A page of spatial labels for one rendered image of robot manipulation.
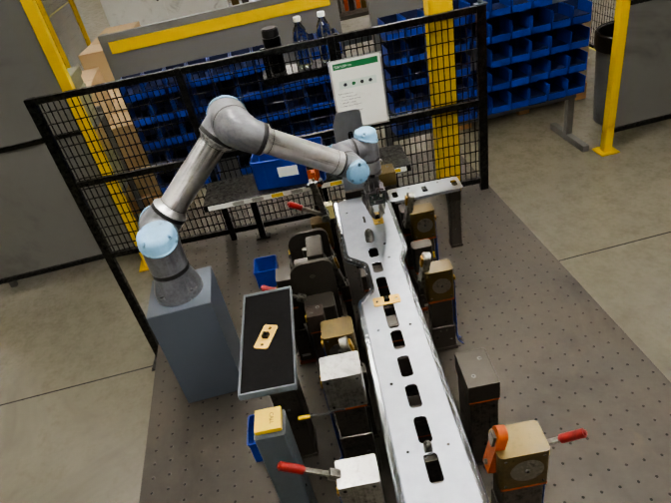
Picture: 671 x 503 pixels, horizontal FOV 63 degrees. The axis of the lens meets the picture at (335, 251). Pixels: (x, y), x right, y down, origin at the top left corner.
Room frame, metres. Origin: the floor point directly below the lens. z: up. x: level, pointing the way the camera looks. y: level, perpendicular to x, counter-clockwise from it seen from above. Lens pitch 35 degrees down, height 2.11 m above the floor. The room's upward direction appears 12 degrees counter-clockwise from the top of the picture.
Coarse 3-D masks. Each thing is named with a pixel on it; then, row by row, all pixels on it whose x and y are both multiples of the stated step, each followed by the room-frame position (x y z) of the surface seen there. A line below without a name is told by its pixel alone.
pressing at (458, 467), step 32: (352, 224) 1.75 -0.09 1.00; (384, 224) 1.70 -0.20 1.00; (352, 256) 1.54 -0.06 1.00; (384, 256) 1.50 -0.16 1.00; (384, 320) 1.19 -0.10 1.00; (416, 320) 1.16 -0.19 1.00; (384, 352) 1.06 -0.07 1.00; (416, 352) 1.04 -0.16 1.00; (384, 384) 0.95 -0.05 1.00; (416, 384) 0.93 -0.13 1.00; (384, 416) 0.85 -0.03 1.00; (416, 416) 0.84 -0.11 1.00; (448, 416) 0.82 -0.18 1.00; (416, 448) 0.75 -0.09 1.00; (448, 448) 0.74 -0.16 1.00; (416, 480) 0.68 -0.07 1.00; (448, 480) 0.66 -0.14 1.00; (480, 480) 0.65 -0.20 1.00
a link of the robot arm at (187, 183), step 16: (224, 96) 1.65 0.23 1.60; (208, 112) 1.63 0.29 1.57; (208, 128) 1.57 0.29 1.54; (208, 144) 1.57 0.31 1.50; (224, 144) 1.56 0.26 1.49; (192, 160) 1.56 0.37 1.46; (208, 160) 1.56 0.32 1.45; (176, 176) 1.57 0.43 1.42; (192, 176) 1.55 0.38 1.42; (208, 176) 1.57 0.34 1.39; (176, 192) 1.54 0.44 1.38; (192, 192) 1.54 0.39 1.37; (160, 208) 1.52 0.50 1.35; (176, 208) 1.53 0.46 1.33; (144, 224) 1.51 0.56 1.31; (176, 224) 1.51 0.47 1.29
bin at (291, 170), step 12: (252, 156) 2.19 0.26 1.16; (264, 156) 2.27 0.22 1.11; (252, 168) 2.12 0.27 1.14; (264, 168) 2.11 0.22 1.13; (276, 168) 2.11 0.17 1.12; (288, 168) 2.10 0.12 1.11; (300, 168) 2.10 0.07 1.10; (264, 180) 2.12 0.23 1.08; (276, 180) 2.11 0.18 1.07; (288, 180) 2.10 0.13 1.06; (300, 180) 2.10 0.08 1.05; (324, 180) 2.08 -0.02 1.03
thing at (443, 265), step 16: (432, 272) 1.31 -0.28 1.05; (448, 272) 1.30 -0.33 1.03; (432, 288) 1.30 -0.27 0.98; (448, 288) 1.30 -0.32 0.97; (432, 304) 1.31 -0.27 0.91; (448, 304) 1.31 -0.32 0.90; (432, 320) 1.31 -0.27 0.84; (448, 320) 1.31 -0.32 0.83; (432, 336) 1.31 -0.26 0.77; (448, 336) 1.31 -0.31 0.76
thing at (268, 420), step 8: (272, 408) 0.82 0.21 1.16; (280, 408) 0.81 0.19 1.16; (256, 416) 0.80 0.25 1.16; (264, 416) 0.80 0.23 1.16; (272, 416) 0.80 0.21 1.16; (280, 416) 0.79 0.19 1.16; (256, 424) 0.78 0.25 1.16; (264, 424) 0.78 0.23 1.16; (272, 424) 0.77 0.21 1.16; (280, 424) 0.77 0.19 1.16; (256, 432) 0.76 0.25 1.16; (264, 432) 0.76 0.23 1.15
